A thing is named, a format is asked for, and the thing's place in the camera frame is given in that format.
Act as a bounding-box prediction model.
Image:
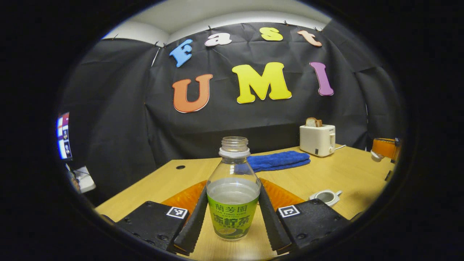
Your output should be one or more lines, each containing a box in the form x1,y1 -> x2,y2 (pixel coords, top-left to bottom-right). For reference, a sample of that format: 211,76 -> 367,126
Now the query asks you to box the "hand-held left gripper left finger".
115,181 -> 209,256

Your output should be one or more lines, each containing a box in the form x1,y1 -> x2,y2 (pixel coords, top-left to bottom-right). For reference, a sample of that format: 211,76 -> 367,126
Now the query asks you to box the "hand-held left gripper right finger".
258,178 -> 351,254

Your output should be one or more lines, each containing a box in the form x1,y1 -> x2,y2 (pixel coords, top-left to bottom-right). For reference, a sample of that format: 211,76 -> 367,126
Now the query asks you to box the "clear water bottle green label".
206,136 -> 262,241

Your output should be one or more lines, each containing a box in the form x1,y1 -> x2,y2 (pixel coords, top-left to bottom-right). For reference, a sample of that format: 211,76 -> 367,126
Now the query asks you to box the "white ceramic teacup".
308,189 -> 343,207

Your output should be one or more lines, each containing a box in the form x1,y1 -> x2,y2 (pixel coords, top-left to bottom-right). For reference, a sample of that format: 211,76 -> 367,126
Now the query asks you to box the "blue folded towel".
236,150 -> 311,173

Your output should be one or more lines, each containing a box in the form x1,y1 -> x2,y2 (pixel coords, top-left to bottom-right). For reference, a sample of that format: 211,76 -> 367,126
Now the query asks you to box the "white toaster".
299,124 -> 336,157

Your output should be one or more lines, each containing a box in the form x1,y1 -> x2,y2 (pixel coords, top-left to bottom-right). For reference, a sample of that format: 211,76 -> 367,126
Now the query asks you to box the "black backdrop cloth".
60,20 -> 405,207

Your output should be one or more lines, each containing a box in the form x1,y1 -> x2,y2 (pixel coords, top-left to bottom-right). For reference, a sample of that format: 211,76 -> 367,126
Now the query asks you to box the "white box device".
72,166 -> 97,194

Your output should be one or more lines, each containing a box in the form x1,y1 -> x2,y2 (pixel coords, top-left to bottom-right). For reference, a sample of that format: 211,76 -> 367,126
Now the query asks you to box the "computer monitor screen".
56,112 -> 73,161

